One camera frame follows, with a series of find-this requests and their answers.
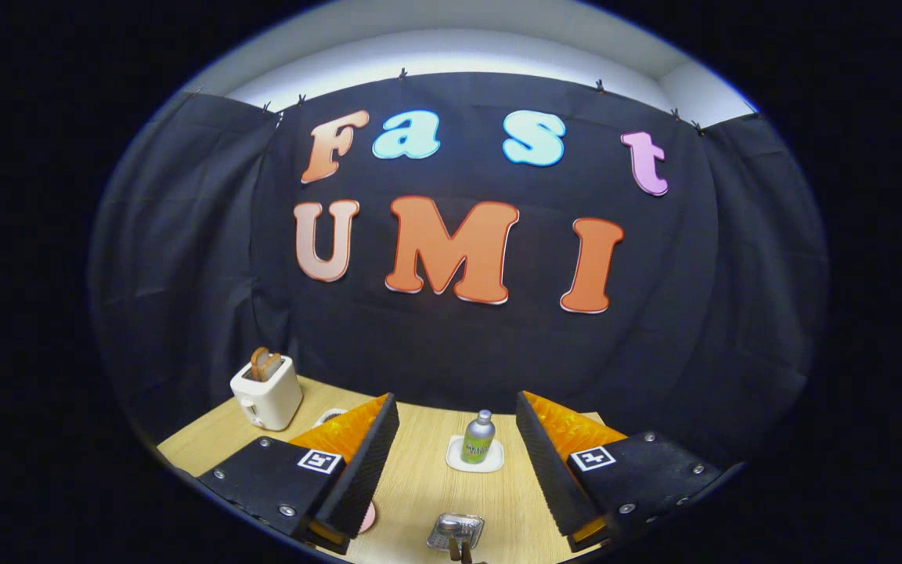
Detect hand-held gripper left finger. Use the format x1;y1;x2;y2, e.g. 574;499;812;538
197;393;402;555

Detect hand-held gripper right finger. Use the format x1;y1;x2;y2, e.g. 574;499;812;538
515;390;726;553

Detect green soda bottle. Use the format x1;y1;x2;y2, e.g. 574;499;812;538
460;410;496;465

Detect white square coaster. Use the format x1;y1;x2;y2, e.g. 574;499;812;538
446;436;505;473

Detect white toaster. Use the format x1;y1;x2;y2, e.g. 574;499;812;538
230;354;304;432

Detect toast slices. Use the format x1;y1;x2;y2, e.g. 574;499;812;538
251;346;283;383

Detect metal wire basket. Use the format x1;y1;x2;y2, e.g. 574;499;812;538
427;513;485;552

